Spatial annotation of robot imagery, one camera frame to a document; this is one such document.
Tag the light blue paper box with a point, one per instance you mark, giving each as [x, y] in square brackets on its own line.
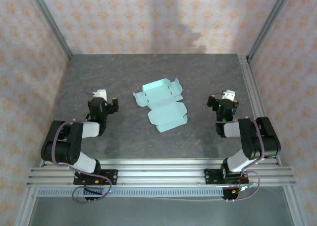
[166, 114]

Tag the aluminium mounting rail beam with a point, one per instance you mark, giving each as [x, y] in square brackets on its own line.
[161, 174]

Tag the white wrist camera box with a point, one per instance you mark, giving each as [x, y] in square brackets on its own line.
[101, 94]
[229, 94]

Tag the black mounting bracket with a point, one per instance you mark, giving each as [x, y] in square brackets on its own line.
[94, 198]
[229, 196]

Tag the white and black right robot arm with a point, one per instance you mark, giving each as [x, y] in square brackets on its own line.
[262, 141]

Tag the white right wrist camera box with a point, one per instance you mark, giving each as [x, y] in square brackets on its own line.
[229, 94]

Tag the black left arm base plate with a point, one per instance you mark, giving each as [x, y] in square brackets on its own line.
[111, 176]

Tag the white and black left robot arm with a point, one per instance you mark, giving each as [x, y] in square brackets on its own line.
[64, 146]

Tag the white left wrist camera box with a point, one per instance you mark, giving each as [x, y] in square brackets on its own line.
[101, 94]

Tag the aluminium frame post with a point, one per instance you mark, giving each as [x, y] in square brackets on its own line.
[53, 25]
[24, 208]
[269, 25]
[296, 206]

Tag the aluminium side rail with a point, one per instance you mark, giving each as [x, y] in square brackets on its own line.
[247, 74]

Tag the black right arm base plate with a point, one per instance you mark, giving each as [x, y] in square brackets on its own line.
[210, 176]

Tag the small green circuit board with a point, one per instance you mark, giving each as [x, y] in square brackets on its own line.
[247, 186]

